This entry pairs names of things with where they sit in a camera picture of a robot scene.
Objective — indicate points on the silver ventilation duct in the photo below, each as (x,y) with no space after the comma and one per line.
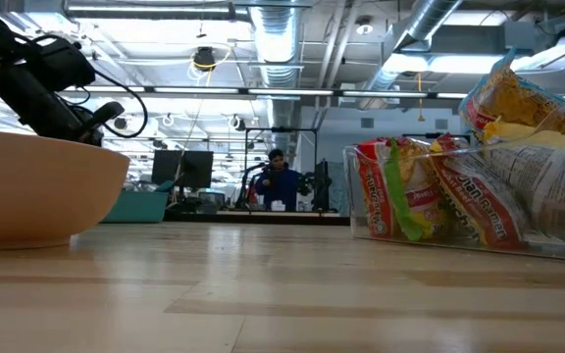
(277,49)

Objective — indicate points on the black aluminium table frame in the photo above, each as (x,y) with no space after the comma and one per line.
(263,218)

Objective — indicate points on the long ceiling light strip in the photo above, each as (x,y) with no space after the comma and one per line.
(312,91)

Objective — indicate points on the person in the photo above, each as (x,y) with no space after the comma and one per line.
(280,186)

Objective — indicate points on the orange bowl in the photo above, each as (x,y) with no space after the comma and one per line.
(32,191)

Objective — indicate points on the roast beef ramen packet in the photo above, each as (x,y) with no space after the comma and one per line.
(474,196)

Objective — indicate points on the pink green ramen packet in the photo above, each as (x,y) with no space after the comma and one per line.
(395,191)

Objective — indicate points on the clear plastic container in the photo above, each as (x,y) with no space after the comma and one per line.
(351,206)

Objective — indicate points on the yellow ramen packet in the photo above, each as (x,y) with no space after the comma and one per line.
(547,186)

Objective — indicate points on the black background monitor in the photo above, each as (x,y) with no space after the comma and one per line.
(167,169)
(198,169)

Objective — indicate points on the teal plastic basket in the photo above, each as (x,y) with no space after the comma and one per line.
(135,207)

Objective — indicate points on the dark background monitor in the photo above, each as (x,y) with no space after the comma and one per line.
(322,181)

